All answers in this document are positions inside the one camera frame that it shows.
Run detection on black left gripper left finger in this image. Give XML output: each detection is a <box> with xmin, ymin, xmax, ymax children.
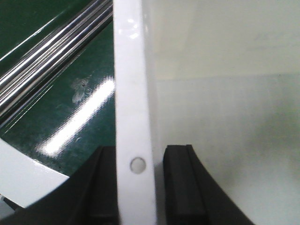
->
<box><xmin>0</xmin><ymin>146</ymin><xmax>120</xmax><ymax>225</ymax></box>

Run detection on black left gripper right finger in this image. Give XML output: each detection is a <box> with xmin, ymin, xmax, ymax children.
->
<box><xmin>163</xmin><ymin>145</ymin><xmax>252</xmax><ymax>225</ymax></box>

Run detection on white plastic Totelife crate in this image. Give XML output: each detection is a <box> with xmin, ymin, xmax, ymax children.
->
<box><xmin>113</xmin><ymin>0</ymin><xmax>300</xmax><ymax>225</ymax></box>

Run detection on green conveyor belt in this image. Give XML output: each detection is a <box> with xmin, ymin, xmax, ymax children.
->
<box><xmin>0</xmin><ymin>0</ymin><xmax>115</xmax><ymax>175</ymax></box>

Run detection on chrome conveyor roller bars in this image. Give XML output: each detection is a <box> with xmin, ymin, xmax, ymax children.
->
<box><xmin>0</xmin><ymin>0</ymin><xmax>113</xmax><ymax>123</ymax></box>

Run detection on white curved conveyor frame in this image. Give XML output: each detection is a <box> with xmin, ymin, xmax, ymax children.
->
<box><xmin>0</xmin><ymin>140</ymin><xmax>69</xmax><ymax>208</ymax></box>

